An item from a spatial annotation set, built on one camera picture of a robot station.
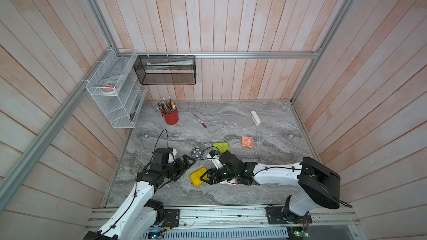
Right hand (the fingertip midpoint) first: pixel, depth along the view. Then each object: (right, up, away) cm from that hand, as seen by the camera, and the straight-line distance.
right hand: (203, 177), depth 79 cm
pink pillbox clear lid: (+13, +2, -9) cm, 16 cm away
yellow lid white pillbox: (-4, -2, +7) cm, 8 cm away
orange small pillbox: (+26, +14, +22) cm, 37 cm away
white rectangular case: (+33, +29, +29) cm, 52 cm away
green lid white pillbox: (+10, +12, +17) cm, 23 cm away
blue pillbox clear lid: (+24, +6, +12) cm, 27 cm away
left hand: (-7, +4, +2) cm, 8 cm away
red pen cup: (-22, +28, +27) cm, 45 cm away
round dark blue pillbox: (-5, +9, +15) cm, 18 cm away
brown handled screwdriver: (-2, +25, +29) cm, 38 cm away
